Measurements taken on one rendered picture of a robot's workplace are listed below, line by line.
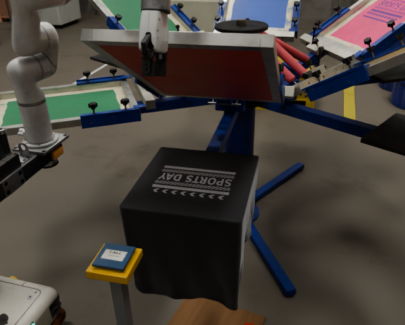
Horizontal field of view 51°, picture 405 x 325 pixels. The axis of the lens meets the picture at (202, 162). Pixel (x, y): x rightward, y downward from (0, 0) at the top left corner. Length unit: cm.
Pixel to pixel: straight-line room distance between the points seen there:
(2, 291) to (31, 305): 20
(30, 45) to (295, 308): 183
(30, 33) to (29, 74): 14
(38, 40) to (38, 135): 33
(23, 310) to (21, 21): 134
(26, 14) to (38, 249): 188
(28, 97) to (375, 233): 234
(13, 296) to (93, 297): 48
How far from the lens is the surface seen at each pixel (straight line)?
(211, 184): 164
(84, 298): 260
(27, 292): 233
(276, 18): 337
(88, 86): 275
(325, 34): 315
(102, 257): 133
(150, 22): 110
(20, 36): 150
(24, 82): 156
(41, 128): 162
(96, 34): 138
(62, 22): 972
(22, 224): 331
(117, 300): 143
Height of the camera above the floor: 182
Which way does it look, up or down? 29 degrees down
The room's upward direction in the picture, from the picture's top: 1 degrees counter-clockwise
